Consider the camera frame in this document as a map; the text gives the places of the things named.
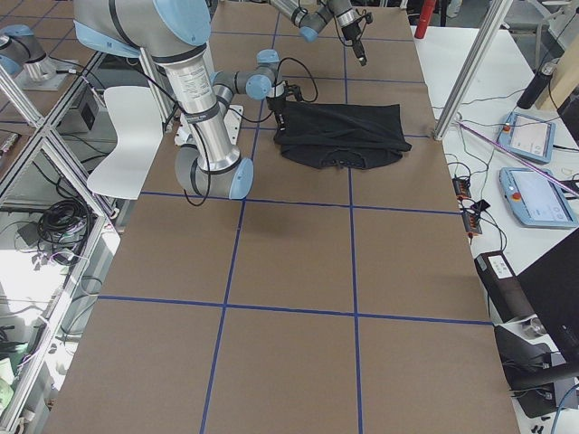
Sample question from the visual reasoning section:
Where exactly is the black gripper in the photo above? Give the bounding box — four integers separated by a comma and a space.
341, 23, 367, 67
266, 96, 286, 131

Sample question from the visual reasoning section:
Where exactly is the black printed t-shirt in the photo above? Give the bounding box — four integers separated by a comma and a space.
274, 101, 412, 170

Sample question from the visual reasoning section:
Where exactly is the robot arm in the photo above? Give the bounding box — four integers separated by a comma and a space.
266, 0, 374, 66
74, 1, 280, 200

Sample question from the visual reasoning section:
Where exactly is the red cylinder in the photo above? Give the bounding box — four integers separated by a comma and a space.
414, 0, 437, 39

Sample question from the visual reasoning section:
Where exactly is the white chair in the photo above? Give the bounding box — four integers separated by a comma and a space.
87, 86, 164, 200

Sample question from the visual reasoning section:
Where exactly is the black bottle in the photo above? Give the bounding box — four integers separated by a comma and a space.
517, 61, 557, 109

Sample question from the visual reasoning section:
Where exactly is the far blue teach pendant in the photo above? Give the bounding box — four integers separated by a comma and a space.
498, 112, 555, 165

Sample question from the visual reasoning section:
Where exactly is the blue teach pendant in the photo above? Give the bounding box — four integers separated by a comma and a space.
498, 112, 555, 165
498, 167, 578, 229

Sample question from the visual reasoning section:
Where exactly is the near blue teach pendant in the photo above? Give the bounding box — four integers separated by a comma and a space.
498, 167, 578, 229

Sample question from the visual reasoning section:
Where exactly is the black box with label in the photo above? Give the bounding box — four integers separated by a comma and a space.
474, 250, 535, 322

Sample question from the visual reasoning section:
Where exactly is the black monitor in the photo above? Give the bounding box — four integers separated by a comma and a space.
518, 231, 578, 362

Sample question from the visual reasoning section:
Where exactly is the aluminium frame post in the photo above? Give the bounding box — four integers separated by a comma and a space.
432, 0, 513, 141

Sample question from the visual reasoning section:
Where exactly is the aluminium frame shelf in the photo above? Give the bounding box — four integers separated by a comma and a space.
1, 39, 119, 433

